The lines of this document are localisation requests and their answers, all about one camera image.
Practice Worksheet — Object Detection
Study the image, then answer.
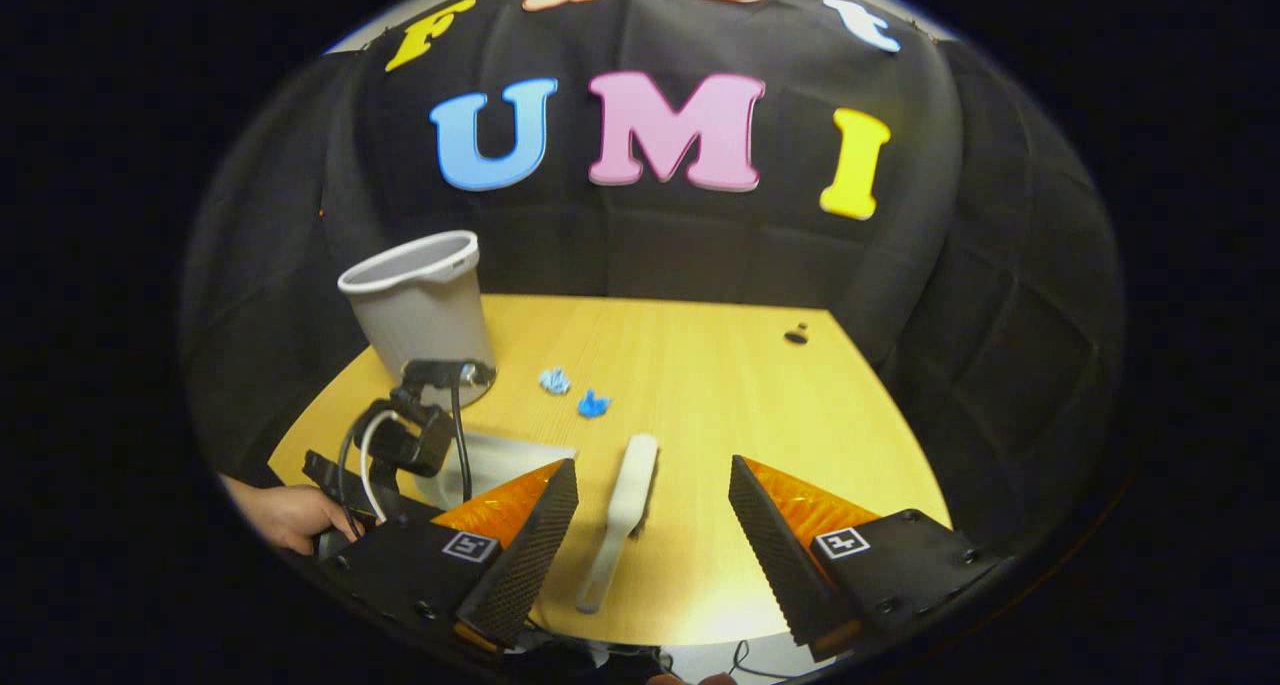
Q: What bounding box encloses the small white broom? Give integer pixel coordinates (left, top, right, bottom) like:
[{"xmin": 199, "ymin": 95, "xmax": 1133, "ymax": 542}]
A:
[{"xmin": 575, "ymin": 434, "xmax": 661, "ymax": 615}]

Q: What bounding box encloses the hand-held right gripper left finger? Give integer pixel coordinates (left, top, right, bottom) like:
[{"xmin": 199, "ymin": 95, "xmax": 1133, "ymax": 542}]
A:
[{"xmin": 325, "ymin": 458, "xmax": 580, "ymax": 654}]

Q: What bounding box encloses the small white dustpan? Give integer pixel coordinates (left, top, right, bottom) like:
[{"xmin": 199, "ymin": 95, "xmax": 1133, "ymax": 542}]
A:
[{"xmin": 413, "ymin": 430, "xmax": 579, "ymax": 512}]

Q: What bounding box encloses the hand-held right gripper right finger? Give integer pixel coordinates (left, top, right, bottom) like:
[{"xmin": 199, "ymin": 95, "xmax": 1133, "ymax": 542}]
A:
[{"xmin": 727, "ymin": 455, "xmax": 1006, "ymax": 663}]

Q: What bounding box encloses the grey ribbed garbage bin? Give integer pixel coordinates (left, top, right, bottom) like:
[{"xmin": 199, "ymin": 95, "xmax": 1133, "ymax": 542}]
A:
[{"xmin": 337, "ymin": 230, "xmax": 498, "ymax": 408}]

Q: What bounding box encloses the black backdrop cloth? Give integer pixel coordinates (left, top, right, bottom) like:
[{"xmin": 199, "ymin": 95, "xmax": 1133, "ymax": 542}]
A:
[{"xmin": 180, "ymin": 0, "xmax": 1126, "ymax": 566}]

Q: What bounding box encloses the wooden desktop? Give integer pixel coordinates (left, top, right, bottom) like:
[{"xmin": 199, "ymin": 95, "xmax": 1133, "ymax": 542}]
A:
[{"xmin": 268, "ymin": 293, "xmax": 953, "ymax": 648}]

